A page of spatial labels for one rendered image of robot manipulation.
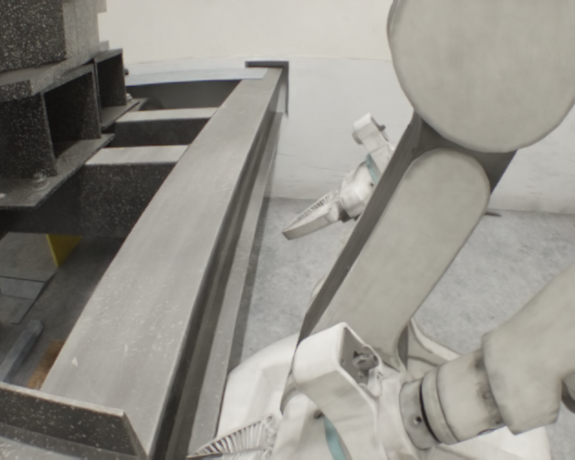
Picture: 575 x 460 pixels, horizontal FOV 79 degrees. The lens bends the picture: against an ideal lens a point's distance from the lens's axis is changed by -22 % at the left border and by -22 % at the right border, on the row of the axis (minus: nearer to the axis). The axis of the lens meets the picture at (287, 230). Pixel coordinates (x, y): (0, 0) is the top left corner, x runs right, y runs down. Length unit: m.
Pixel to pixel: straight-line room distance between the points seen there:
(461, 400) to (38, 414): 0.32
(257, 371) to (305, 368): 0.58
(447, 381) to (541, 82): 0.21
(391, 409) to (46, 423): 0.28
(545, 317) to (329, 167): 1.90
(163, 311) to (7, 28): 0.78
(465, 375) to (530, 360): 0.04
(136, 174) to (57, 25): 0.40
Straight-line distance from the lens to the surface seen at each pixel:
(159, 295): 0.53
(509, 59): 0.31
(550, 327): 0.24
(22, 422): 0.41
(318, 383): 0.25
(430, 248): 0.40
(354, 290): 0.43
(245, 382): 0.81
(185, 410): 0.70
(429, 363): 0.71
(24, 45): 1.05
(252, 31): 2.02
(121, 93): 1.44
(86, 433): 0.37
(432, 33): 0.30
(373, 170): 0.66
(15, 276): 1.94
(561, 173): 2.52
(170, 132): 1.26
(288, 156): 2.08
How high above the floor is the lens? 0.99
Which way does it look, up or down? 31 degrees down
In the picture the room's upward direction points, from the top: 1 degrees clockwise
